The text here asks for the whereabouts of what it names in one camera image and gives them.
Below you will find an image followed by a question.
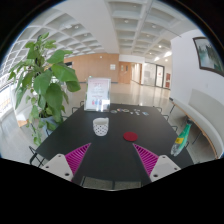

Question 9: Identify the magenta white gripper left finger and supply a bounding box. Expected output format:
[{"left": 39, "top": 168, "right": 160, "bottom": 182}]
[{"left": 42, "top": 143, "right": 91, "bottom": 181}]

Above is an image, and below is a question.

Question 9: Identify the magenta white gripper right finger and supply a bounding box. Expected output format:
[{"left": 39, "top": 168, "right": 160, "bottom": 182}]
[{"left": 133, "top": 144, "right": 180, "bottom": 182}]

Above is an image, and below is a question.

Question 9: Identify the black metal chair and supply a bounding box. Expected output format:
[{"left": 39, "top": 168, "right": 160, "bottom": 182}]
[{"left": 29, "top": 146, "right": 45, "bottom": 167}]

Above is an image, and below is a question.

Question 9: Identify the clear green-capped plastic bottle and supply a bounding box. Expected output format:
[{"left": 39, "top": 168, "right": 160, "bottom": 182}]
[{"left": 171, "top": 119, "right": 193, "bottom": 156}]

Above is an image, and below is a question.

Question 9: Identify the red round coaster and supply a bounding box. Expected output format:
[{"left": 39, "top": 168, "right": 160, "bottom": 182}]
[{"left": 123, "top": 132, "right": 138, "bottom": 142}]

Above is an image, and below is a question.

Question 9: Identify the white dotted ceramic mug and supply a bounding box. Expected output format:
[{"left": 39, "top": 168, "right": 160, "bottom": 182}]
[{"left": 93, "top": 118, "right": 109, "bottom": 137}]

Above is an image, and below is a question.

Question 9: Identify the small round badges row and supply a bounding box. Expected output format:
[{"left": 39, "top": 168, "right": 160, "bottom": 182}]
[{"left": 110, "top": 108, "right": 149, "bottom": 116}]

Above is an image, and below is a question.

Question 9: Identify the white bench with wooden edge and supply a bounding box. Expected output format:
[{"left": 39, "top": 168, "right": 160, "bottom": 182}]
[{"left": 172, "top": 89, "right": 224, "bottom": 159}]

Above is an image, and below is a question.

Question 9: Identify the framed table sign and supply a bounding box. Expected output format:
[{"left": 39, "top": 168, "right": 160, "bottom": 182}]
[{"left": 84, "top": 77, "right": 111, "bottom": 112}]

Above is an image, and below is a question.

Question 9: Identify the green leafy potted plant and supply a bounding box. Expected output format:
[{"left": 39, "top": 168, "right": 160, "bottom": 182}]
[{"left": 9, "top": 33, "right": 81, "bottom": 146}]

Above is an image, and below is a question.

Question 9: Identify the framed landscape picture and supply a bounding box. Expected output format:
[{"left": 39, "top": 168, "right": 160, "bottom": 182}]
[{"left": 193, "top": 37, "right": 224, "bottom": 76}]

